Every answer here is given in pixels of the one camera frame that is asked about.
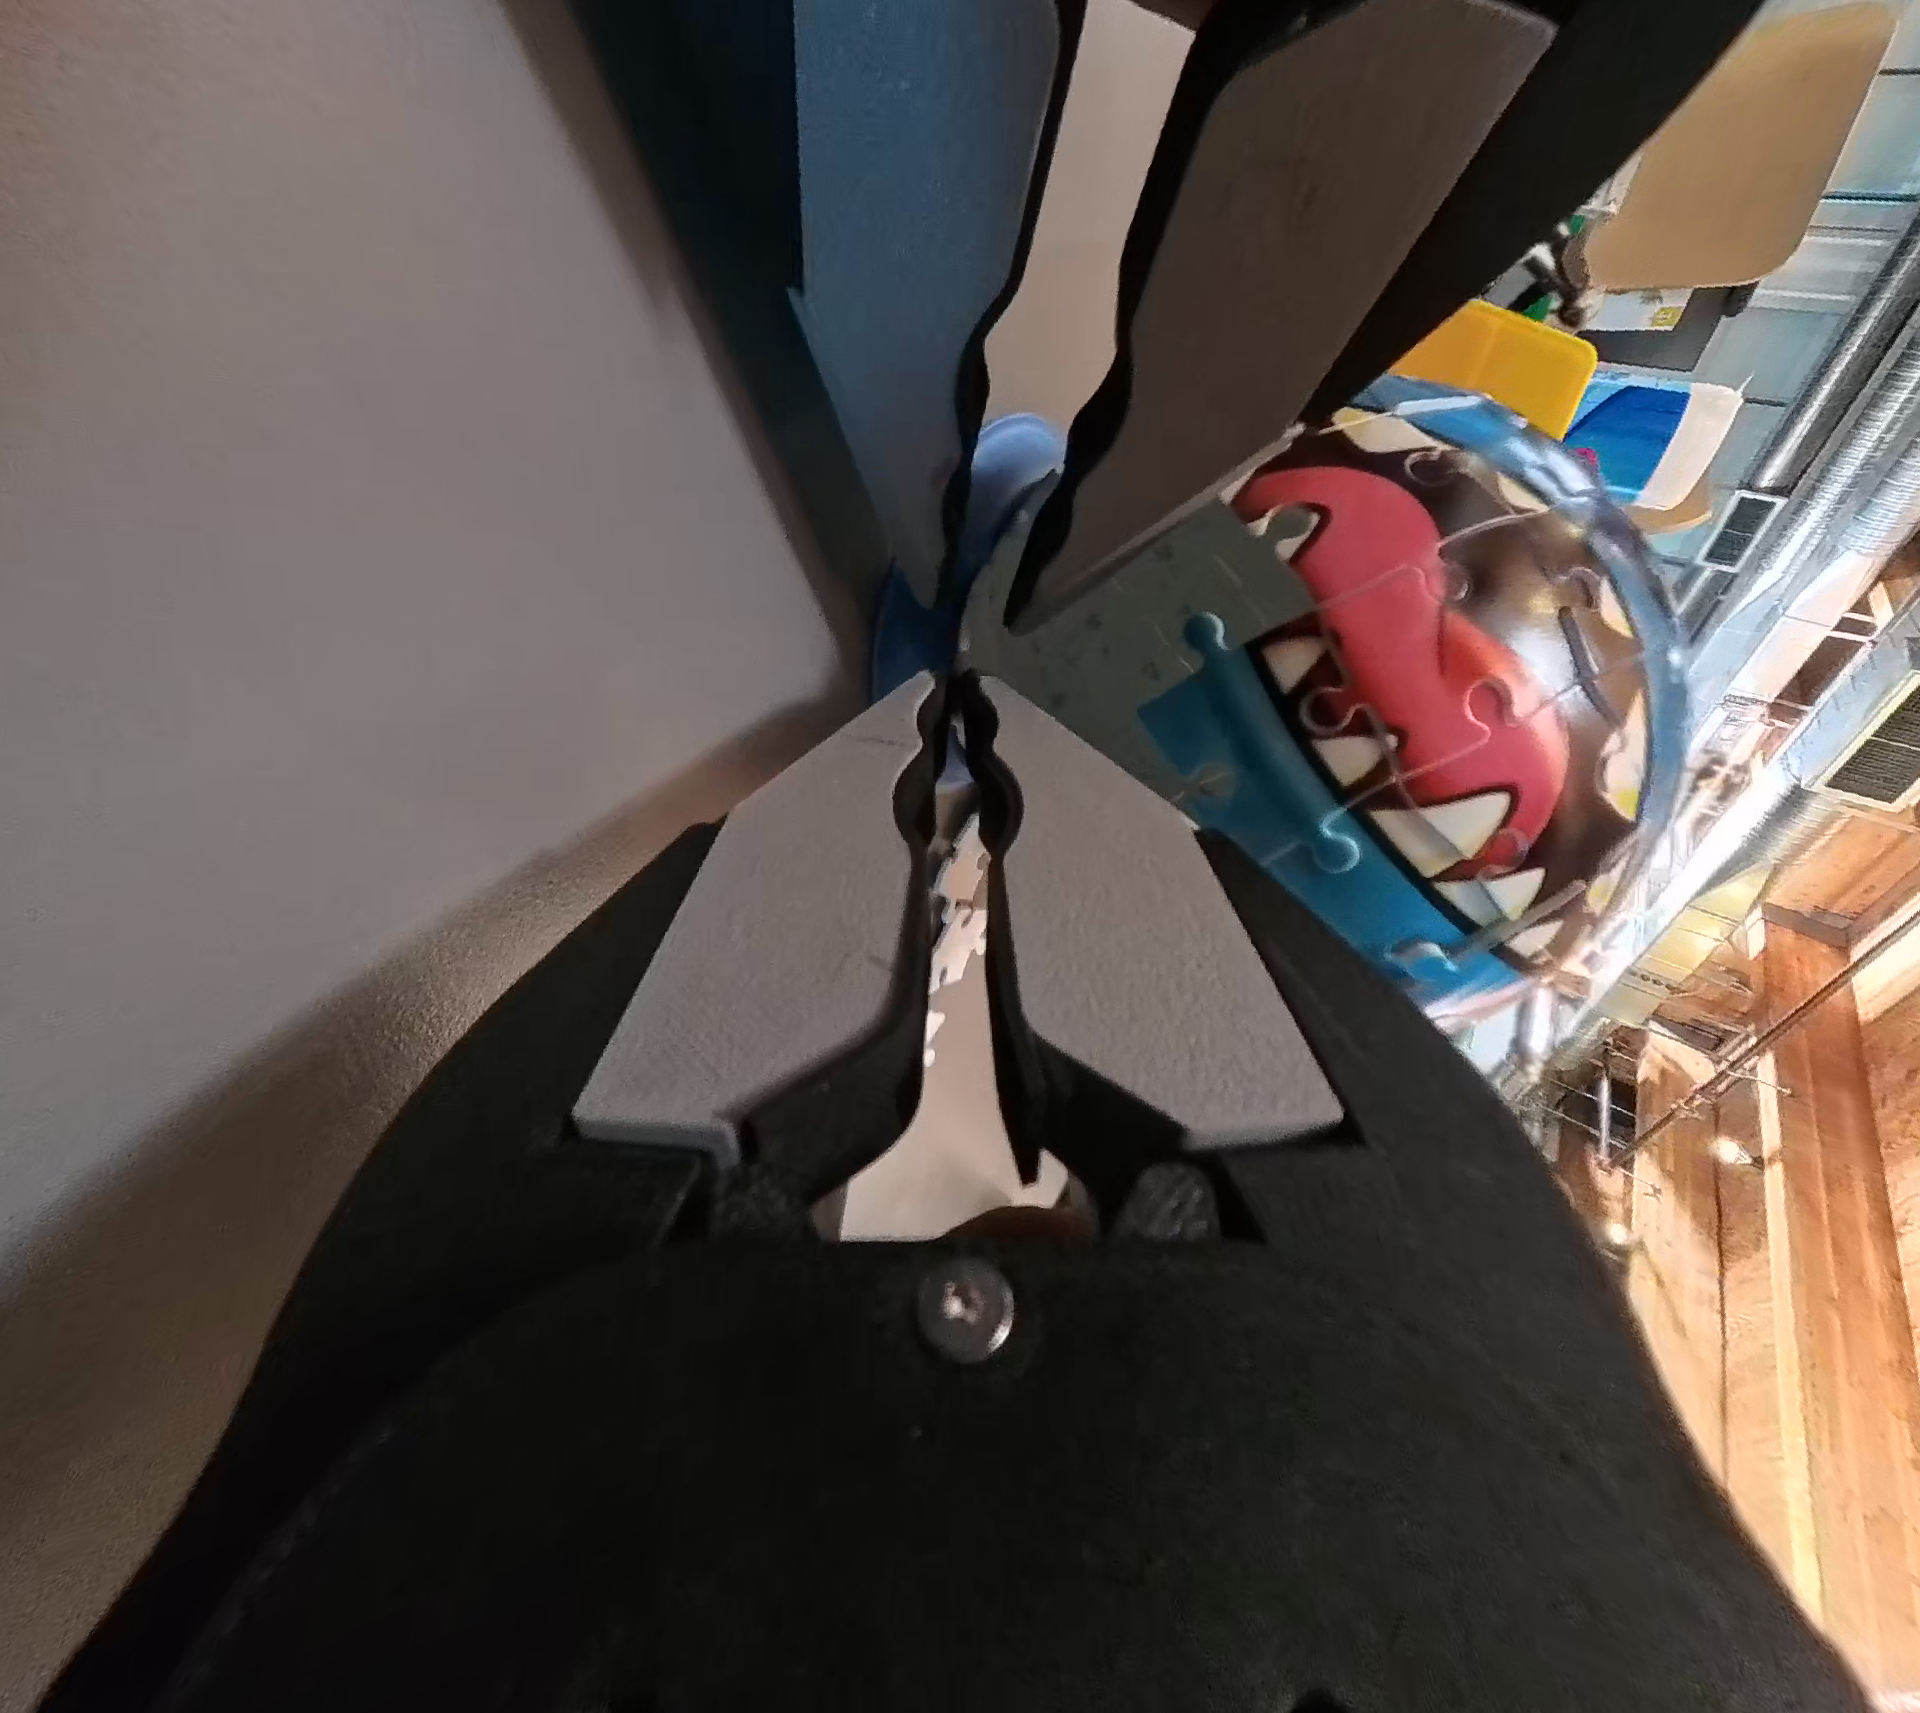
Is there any blue white wipes container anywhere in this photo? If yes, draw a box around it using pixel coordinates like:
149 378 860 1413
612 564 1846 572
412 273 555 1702
1560 370 1749 533

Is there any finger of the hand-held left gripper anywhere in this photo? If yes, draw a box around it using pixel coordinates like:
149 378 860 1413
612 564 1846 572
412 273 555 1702
783 0 1091 620
1004 0 1557 631

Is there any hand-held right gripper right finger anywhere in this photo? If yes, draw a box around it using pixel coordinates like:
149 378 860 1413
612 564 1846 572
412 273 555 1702
959 671 1348 1187

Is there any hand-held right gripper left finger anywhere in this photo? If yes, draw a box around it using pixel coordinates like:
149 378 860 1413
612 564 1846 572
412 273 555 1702
570 671 947 1204

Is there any blue puzzle ball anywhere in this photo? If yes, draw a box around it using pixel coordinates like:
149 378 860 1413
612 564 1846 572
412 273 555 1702
959 385 1690 1032

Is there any yellow plastic bin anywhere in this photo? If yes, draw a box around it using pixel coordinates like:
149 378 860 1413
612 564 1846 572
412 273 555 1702
1385 300 1600 432

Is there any silver ventilation duct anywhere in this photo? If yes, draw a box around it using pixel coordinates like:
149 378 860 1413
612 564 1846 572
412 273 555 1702
1634 242 1920 634

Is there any large cardboard panel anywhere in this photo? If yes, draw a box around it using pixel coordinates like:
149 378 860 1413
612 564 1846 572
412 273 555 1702
1581 2 1899 293

